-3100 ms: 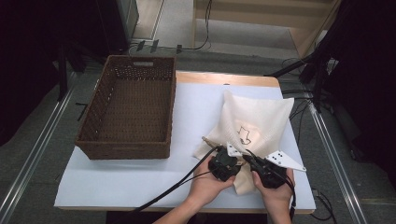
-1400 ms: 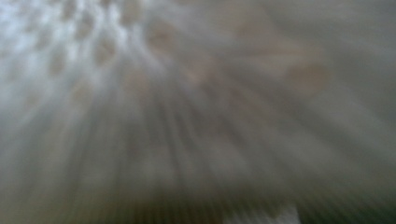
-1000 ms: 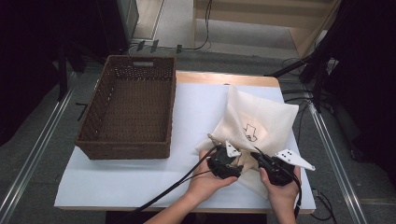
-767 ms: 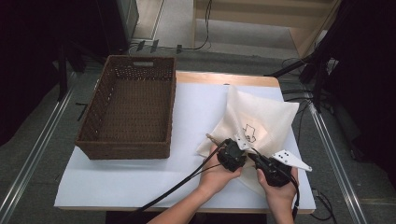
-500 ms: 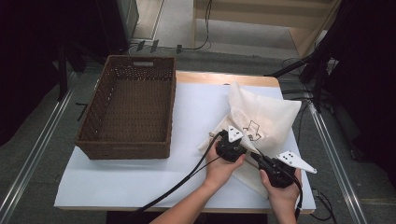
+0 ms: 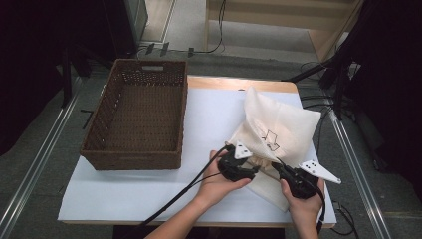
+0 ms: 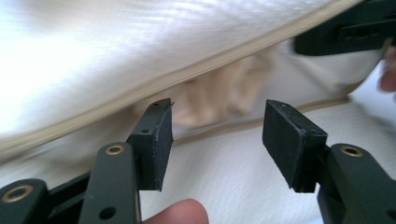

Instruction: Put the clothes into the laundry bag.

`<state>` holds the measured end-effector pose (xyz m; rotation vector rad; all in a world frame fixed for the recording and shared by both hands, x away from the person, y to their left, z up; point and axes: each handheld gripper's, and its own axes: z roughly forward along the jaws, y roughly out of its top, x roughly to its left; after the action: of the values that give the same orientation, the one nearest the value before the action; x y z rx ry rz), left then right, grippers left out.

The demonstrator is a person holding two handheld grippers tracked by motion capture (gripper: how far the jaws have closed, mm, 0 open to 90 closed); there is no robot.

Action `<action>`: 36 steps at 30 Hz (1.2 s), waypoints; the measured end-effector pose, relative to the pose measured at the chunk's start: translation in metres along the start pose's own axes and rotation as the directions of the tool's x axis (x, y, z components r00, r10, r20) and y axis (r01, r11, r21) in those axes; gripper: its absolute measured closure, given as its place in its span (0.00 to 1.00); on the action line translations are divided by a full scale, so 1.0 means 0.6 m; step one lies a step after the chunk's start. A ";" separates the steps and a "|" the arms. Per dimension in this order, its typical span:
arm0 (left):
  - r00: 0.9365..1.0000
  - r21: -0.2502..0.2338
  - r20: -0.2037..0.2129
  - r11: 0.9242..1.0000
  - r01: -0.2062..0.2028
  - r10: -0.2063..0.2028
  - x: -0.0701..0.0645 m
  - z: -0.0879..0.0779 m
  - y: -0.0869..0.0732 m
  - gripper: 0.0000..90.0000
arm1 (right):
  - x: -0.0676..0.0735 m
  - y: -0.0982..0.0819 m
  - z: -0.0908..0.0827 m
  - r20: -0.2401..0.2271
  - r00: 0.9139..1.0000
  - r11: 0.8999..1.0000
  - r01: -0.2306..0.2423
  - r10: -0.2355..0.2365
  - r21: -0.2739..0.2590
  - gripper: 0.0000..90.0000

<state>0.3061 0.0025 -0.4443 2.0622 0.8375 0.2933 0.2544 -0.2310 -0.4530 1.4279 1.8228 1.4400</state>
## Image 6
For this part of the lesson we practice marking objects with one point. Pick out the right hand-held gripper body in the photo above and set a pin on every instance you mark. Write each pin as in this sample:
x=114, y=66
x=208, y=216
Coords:
x=302, y=186

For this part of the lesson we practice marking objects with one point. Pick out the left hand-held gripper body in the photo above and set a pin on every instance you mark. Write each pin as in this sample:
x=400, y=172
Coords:
x=232, y=166

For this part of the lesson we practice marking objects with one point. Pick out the cream cloth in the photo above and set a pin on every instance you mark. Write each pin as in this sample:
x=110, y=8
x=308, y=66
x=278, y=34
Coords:
x=265, y=195

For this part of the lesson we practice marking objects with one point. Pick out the brown woven basket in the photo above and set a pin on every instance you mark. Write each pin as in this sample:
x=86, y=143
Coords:
x=142, y=116

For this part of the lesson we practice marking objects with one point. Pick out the person's right hand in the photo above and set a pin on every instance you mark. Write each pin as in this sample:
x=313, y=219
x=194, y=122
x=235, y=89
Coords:
x=305, y=205

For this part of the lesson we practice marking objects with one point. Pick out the person's left hand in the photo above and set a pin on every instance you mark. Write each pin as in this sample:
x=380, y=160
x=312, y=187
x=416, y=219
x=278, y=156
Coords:
x=215, y=189

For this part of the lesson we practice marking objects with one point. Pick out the white table cover sheet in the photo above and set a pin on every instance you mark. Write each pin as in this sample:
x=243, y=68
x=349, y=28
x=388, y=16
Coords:
x=205, y=119

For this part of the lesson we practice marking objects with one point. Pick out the black tripod stand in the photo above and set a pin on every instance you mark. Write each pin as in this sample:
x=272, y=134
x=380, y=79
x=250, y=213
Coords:
x=338, y=76

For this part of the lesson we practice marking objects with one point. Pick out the wooden platform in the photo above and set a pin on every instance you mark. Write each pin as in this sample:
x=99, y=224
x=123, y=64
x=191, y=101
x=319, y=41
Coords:
x=282, y=13

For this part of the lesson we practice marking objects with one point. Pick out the dark cabinet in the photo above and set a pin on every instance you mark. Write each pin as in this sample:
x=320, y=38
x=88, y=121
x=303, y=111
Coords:
x=126, y=23

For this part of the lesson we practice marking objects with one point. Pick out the black metal stand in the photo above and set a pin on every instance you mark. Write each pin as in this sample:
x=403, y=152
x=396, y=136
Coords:
x=66, y=76

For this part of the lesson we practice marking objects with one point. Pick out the aluminium floor rail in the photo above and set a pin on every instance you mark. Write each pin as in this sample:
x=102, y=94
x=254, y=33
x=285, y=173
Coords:
x=361, y=179
x=40, y=152

